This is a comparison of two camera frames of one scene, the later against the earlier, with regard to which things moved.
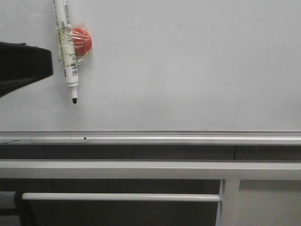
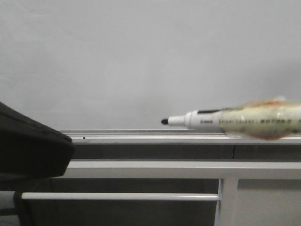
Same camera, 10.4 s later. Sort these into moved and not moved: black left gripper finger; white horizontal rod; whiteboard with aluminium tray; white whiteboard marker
Moved: black left gripper finger; white whiteboard marker
Not moved: whiteboard with aluminium tray; white horizontal rod
